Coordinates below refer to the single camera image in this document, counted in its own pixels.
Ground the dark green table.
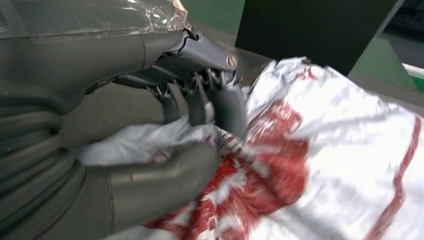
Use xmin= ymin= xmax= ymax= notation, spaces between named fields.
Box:
xmin=180 ymin=0 xmax=419 ymax=93

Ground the grey courier parcel red print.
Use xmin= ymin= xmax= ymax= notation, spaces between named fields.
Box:
xmin=71 ymin=56 xmax=424 ymax=240

